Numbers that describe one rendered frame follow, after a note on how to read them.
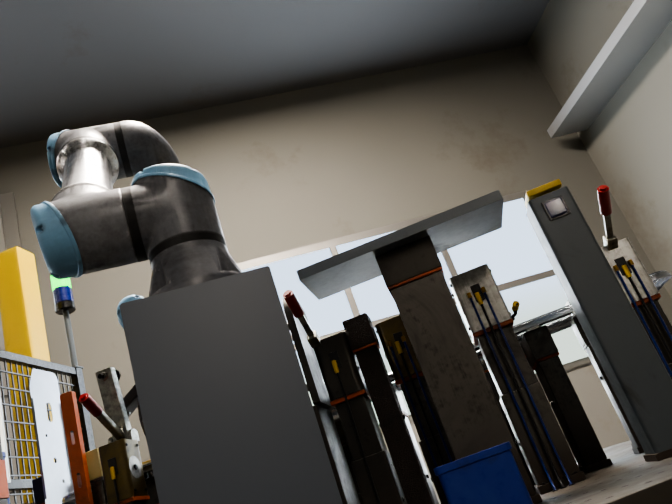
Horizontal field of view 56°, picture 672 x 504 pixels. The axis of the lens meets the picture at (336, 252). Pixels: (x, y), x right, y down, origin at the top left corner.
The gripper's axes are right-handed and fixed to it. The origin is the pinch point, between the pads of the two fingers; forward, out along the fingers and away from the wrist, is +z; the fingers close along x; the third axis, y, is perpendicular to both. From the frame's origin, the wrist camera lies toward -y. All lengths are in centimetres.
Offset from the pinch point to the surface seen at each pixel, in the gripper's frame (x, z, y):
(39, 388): -1.1, -24.7, -26.7
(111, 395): -16.8, -11.5, 0.6
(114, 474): -20.8, 5.2, 0.5
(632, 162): 224, -105, 214
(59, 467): 2.2, -5.1, -26.5
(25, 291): 44, -77, -58
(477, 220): -35, -11, 83
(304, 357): -27, -2, 45
